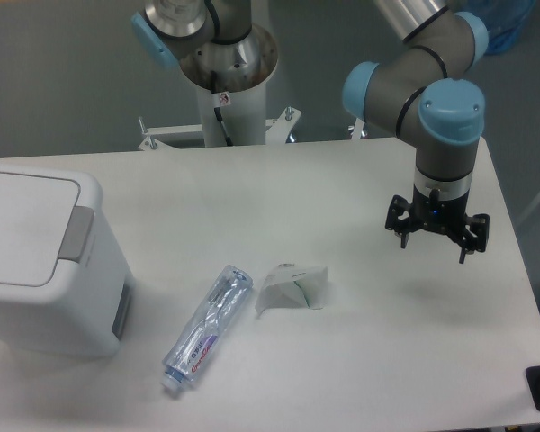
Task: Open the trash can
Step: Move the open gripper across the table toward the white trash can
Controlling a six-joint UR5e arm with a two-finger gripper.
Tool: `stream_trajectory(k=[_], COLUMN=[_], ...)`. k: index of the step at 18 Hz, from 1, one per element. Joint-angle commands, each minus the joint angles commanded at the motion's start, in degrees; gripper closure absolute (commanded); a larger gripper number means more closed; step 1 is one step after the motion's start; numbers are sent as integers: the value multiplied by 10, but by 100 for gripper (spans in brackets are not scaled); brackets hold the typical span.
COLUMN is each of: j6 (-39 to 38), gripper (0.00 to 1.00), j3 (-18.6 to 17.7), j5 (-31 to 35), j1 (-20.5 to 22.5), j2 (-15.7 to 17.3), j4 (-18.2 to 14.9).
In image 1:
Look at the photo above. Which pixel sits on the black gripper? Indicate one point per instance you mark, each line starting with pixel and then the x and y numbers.
pixel 470 233

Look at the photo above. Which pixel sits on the white trash can lid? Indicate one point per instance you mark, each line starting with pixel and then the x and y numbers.
pixel 35 210

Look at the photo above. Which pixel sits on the crushed clear plastic bottle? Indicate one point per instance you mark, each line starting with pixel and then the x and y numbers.
pixel 189 355

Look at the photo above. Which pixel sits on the blue water jug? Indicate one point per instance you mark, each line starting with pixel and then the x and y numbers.
pixel 504 20

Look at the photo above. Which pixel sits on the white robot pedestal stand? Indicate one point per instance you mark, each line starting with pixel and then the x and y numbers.
pixel 230 86

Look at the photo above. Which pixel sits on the second grey robot arm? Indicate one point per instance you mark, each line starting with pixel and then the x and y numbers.
pixel 172 30

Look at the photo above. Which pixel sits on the white trash can body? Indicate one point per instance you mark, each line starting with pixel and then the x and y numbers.
pixel 81 310

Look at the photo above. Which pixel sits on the crumpled white paper carton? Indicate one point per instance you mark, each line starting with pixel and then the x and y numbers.
pixel 291 286

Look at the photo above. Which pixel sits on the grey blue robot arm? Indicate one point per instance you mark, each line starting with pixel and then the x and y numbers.
pixel 422 99

